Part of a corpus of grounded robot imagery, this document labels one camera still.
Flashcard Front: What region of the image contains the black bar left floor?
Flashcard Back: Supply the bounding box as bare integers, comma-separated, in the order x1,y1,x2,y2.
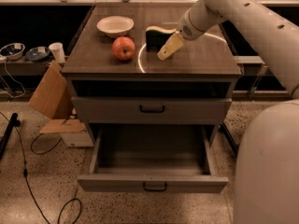
0,113,21,160

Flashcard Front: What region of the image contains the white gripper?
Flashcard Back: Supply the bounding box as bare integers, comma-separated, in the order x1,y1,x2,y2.
157,0,224,61

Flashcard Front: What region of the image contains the black floor cable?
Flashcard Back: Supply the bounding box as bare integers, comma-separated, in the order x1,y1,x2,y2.
0,111,83,224

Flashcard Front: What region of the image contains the grey side shelf left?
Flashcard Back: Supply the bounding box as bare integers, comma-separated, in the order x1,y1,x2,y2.
0,57,53,76

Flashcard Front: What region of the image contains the brown cardboard box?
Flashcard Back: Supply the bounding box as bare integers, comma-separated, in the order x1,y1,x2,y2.
29,61,86,133

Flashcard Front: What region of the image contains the white foam cup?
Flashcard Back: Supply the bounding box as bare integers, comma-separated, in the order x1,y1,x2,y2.
49,42,65,63

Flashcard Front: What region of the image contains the closed grey upper drawer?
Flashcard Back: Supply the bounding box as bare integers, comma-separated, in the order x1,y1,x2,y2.
72,97,232,124

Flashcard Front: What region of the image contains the white ceramic bowl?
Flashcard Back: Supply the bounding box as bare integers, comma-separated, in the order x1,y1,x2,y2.
96,16,134,38

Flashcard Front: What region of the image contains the black stand legs right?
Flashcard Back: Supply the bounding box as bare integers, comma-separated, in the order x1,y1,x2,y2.
220,123,238,155

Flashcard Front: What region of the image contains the red apple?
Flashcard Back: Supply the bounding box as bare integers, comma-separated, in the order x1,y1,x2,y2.
112,36,135,61

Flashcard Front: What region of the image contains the blue bowl far left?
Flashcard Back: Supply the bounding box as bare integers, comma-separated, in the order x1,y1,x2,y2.
0,43,25,61

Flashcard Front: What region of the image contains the grey wooden drawer cabinet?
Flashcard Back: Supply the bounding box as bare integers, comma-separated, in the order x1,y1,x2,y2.
63,3,241,138

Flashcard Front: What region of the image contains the open grey lower drawer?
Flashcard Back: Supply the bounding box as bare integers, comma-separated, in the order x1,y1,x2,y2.
78,124,228,193

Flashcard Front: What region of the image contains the blue bowl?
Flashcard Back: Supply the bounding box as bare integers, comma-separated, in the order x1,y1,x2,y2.
0,43,25,61
25,47,50,62

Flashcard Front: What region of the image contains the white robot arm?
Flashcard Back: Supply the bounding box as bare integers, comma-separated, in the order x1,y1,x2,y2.
158,0,299,224

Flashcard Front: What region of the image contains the white cable on shelf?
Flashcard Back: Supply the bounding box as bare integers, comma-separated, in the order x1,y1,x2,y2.
0,55,27,100

